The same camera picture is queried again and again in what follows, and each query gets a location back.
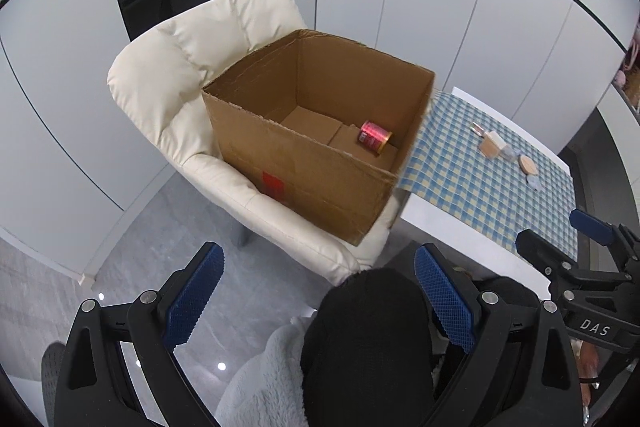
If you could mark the right hand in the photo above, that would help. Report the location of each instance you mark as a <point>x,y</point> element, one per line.
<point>587,361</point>

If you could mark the small clear oblong case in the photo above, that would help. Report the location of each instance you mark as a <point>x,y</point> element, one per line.
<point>510,153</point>

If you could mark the blue yellow checkered tablecloth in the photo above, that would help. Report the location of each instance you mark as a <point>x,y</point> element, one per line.
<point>446,169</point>

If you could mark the beige square carton box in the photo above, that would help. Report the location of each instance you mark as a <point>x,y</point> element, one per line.
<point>492,145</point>

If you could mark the person legs in black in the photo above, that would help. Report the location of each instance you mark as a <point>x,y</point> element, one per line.
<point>377,355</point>

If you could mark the cream padded armchair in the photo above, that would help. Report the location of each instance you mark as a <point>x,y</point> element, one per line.
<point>157,81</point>

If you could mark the fluffy white robe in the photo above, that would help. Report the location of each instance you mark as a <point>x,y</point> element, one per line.
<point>268,389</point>

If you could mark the peach teardrop sponge case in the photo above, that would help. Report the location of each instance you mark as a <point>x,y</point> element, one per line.
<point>527,165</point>

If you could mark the pink plush toy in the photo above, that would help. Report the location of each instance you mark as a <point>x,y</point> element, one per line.
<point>620,79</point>

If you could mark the small clear glass bottle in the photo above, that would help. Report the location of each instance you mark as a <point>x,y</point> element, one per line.
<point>480,131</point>

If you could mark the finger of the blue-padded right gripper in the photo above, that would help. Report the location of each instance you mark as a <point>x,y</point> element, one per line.
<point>599,231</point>
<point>557,269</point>

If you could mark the red gold tin can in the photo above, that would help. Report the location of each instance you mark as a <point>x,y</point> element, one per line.
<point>373,137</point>

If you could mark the brown cardboard box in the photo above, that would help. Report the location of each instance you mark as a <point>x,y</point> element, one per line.
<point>287,117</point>

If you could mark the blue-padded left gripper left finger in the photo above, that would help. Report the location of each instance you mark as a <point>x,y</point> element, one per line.
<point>94,385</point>

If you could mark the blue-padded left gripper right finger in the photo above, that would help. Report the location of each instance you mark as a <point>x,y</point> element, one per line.
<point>518,368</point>

